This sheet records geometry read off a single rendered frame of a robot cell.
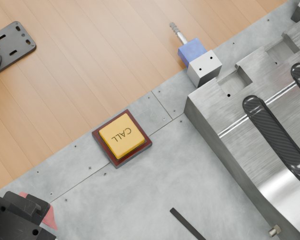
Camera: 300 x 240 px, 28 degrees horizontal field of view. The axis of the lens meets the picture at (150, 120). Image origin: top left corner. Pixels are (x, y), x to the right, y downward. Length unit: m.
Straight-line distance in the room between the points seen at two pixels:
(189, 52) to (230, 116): 0.16
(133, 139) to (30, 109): 0.21
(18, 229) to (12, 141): 0.35
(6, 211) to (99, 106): 0.37
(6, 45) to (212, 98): 0.41
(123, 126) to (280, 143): 0.28
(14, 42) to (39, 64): 0.06
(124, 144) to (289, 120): 0.29
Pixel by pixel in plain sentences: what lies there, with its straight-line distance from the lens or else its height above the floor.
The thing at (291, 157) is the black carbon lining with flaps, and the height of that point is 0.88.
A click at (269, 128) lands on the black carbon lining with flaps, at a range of 1.05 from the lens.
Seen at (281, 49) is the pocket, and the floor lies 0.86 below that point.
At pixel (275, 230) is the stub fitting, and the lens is 1.05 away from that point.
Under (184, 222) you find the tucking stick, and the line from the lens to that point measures 1.07.
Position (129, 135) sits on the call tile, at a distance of 1.06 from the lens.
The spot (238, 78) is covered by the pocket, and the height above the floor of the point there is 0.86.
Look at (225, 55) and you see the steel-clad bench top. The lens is 1.17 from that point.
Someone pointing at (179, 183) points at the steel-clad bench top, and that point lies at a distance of 1.09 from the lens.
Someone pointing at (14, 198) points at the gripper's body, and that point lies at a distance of 0.89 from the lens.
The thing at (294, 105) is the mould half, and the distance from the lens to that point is 1.07.
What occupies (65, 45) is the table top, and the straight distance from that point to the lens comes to 1.18.
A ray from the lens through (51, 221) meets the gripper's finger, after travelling 0.91.
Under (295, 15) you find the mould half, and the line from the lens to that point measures 1.21.
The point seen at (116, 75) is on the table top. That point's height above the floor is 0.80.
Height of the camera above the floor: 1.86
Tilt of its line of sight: 72 degrees down
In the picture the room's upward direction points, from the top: 6 degrees clockwise
